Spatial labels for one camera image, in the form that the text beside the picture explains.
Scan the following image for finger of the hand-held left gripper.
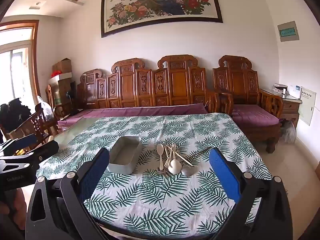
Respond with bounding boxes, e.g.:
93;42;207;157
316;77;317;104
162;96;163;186
5;140;60;167
0;133;49;155

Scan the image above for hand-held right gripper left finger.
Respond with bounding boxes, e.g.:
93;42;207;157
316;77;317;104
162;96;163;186
25;148;110;240

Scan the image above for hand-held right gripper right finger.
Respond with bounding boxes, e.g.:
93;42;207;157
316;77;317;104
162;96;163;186
209;148;293;240

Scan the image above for grey metal tray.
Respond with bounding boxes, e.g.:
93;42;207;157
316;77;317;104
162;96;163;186
107;137;142;174

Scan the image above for wooden chopstick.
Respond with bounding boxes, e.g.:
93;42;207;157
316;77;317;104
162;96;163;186
166;146;194;167
165;142;178;166

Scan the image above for large white ladle spoon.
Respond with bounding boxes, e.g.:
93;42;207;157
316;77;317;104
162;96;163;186
167;144;181;175

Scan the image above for small white spoon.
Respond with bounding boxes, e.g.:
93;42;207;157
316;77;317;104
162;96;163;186
156;144;165;170

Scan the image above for person's left hand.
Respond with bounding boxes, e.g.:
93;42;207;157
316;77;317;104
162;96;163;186
0;187;27;232

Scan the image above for carved wooden chair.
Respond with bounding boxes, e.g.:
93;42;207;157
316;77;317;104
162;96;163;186
0;102;60;142

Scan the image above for black bag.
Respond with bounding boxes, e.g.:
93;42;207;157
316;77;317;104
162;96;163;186
0;99;32;133

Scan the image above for metal spoon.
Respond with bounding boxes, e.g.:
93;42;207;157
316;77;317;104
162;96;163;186
181;147;213;177

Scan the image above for clear plastic bag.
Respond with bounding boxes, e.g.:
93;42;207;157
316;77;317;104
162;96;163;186
37;95;55;121

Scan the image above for stacked brown boxes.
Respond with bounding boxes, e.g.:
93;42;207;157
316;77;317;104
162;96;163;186
53;80;77;107

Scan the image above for purple armchair cushion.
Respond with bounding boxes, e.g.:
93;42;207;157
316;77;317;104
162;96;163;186
232;104;280;127

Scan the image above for leaf print tablecloth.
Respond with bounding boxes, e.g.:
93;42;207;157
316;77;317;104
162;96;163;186
36;113;273;240

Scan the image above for white box with red items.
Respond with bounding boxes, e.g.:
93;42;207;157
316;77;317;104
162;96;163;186
48;71;73;85

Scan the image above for wooden framed glass door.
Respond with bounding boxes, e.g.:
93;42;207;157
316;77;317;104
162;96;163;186
0;20;41;112

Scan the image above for purple sofa cushion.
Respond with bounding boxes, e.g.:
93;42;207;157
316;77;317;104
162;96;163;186
59;102;209;130

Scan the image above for grey fluffy duster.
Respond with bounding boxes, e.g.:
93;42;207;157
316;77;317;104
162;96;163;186
280;120;297;145

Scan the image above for brown cardboard box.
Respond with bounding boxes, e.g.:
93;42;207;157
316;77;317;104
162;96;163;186
52;58;72;74

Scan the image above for carved wooden armchair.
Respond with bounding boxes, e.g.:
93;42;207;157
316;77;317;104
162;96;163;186
212;55;284;154

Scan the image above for wooden side table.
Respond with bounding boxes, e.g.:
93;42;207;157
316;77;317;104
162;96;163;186
261;89;302;129

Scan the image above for carved wooden sofa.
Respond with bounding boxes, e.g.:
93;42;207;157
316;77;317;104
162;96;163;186
57;54;234;130

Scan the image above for small white device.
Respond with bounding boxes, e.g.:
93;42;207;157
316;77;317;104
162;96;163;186
287;84;302;99

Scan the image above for framed peacock painting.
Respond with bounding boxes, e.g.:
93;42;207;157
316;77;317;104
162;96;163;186
101;0;223;38

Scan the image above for white wall electrical box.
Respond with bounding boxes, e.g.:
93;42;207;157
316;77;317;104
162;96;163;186
299;86;317;126

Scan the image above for green wall panel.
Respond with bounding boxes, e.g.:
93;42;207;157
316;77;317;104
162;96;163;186
277;21;300;42

